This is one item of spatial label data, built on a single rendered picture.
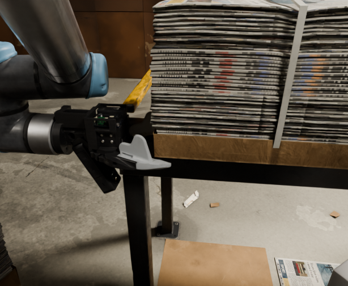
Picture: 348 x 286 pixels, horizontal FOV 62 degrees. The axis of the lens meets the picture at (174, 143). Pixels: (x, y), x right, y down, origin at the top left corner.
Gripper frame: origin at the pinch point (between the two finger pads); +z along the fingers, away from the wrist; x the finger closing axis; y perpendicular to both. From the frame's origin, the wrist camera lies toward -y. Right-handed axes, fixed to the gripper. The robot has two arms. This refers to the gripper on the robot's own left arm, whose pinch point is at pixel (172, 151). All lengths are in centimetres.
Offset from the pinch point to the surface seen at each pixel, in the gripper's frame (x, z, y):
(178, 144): -4.7, 1.6, 3.9
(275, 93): -4.6, 15.0, 12.6
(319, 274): 42, 56, -78
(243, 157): -4.8, 11.8, 2.3
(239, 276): 38, 23, -79
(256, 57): -4.5, 11.9, 17.5
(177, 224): 64, -5, -79
